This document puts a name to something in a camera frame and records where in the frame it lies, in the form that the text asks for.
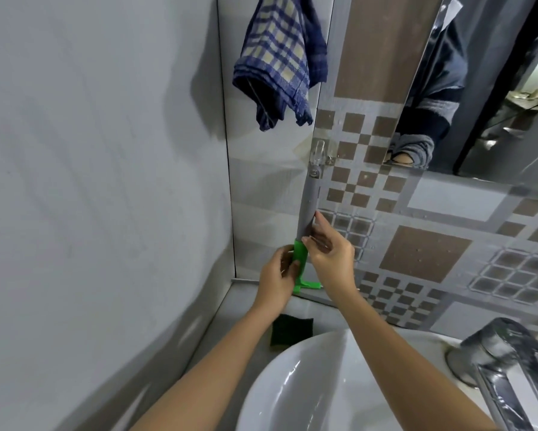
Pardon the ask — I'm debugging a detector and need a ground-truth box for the person's right hand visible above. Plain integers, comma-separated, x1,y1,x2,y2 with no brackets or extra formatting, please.
301,212,357,302

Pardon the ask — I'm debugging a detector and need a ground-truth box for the person's left hand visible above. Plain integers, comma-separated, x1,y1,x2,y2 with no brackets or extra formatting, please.
253,245,303,311

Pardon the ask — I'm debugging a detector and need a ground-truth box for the green squeegee with grey handle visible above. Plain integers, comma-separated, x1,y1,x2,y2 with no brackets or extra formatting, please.
292,168,323,296

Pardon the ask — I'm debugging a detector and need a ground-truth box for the person's left forearm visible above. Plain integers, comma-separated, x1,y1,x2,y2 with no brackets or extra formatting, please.
128,302,292,431

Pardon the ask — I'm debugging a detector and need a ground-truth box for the person's right forearm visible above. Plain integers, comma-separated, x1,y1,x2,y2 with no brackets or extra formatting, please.
328,290,499,431

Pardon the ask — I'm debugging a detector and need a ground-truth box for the green scouring sponge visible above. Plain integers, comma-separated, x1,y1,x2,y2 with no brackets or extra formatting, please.
269,313,315,349

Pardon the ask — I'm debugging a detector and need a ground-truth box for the white ceramic sink basin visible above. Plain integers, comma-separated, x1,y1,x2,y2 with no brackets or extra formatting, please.
235,328,538,431

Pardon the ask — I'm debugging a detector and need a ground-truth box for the blue plaid towel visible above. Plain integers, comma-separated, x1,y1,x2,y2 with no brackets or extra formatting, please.
231,0,329,132

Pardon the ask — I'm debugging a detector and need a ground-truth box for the chrome faucet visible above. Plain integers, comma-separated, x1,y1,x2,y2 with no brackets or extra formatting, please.
445,317,538,431

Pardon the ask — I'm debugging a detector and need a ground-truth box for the clear adhesive wall hook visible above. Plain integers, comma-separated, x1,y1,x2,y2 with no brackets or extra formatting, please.
306,137,337,179

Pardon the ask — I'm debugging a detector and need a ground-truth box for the wall mirror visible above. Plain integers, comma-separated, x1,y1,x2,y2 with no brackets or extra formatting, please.
382,0,538,185

